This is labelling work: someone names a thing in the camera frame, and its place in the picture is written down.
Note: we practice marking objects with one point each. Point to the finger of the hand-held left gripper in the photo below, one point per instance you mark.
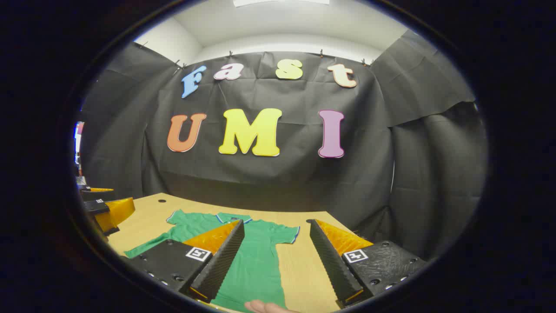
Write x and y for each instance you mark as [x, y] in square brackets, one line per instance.
[115, 213]
[97, 190]

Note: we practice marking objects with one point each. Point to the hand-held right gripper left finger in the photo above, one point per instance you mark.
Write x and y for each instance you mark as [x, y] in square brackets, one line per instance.
[221, 265]

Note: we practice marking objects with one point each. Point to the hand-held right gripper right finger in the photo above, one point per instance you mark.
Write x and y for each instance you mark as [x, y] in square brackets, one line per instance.
[332, 265]

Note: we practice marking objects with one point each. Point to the green T-shirt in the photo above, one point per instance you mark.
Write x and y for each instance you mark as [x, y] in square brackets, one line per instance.
[256, 261]

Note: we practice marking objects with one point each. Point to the computer monitor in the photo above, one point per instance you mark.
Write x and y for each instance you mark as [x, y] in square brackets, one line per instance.
[78, 139]

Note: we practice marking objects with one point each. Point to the black backdrop cloth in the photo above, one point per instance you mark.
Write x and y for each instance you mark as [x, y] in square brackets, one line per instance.
[282, 182]

